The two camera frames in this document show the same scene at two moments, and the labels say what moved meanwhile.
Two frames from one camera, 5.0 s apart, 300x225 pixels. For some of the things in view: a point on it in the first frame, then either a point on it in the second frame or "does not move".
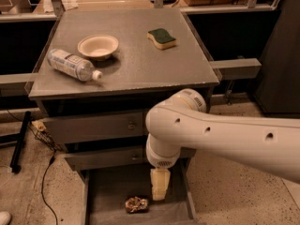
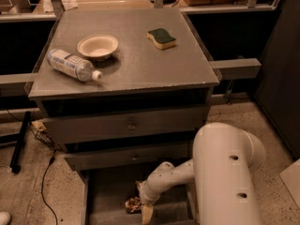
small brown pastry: (136, 204) does not move
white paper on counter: (69, 1) does not move
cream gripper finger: (159, 180) -> (146, 214)
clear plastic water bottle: (72, 65) does not move
